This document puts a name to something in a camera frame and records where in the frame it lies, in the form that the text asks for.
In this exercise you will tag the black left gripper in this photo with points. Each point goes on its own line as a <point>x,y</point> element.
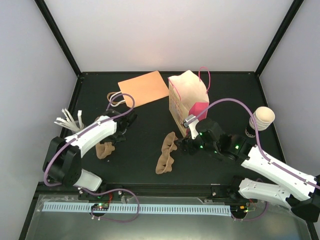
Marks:
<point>121,139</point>

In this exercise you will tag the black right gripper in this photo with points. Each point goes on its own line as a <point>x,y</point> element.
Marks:
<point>183,142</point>

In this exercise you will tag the brown pulp cup carriers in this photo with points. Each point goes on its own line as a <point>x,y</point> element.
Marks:
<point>104,149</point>

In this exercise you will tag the brown pulp cup carrier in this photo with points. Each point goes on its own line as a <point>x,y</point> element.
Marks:
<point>165,161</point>

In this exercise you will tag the cream cakes paper bag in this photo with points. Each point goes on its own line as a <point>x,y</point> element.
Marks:
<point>188,95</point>

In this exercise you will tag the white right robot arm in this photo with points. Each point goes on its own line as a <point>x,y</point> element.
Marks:
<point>290,188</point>

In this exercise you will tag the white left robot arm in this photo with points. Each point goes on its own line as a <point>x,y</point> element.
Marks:
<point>63,161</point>

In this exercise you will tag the plain brown paper bag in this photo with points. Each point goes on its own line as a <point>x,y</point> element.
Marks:
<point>144,89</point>

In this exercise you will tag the white straws bundle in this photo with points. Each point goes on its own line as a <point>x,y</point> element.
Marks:
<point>68,122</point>

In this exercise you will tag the stack of paper cups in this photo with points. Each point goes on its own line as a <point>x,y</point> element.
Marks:
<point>263,117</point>

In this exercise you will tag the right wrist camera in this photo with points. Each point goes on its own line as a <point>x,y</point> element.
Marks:
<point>190,123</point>

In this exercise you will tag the light blue cable duct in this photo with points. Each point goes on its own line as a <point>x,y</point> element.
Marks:
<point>155,209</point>

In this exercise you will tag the black frame post left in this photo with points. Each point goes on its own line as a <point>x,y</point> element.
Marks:
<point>48,17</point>

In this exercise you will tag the black frame post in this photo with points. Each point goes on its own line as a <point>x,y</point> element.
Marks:
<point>48,17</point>
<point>283,27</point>

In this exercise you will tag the black frame post right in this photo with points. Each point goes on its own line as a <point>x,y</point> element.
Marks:
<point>283,27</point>

